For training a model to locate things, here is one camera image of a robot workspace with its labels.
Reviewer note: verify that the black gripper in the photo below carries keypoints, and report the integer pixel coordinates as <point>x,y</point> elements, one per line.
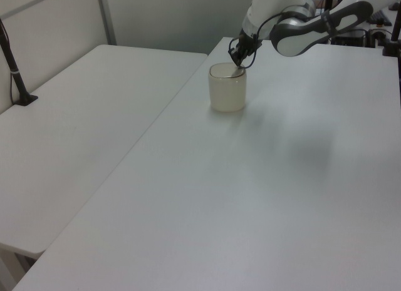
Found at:
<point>246,45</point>

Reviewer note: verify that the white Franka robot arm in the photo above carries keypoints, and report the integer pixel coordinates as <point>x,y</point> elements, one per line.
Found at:
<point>297,40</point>

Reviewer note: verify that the black electronics box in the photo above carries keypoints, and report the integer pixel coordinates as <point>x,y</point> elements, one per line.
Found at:
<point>354,39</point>

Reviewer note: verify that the dark keyboard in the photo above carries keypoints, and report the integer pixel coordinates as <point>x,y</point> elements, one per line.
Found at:
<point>380,18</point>

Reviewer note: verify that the black clamp-mounted stand pole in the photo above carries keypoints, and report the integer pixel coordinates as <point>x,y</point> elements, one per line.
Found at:
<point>394,31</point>

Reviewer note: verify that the white side table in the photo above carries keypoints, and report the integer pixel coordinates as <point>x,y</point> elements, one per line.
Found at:
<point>78,115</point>

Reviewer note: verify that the grey partition frame post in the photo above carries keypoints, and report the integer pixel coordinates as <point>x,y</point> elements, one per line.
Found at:
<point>106,18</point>

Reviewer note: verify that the black camera stand pole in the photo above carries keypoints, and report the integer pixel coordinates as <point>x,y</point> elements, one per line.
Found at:
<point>14,72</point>

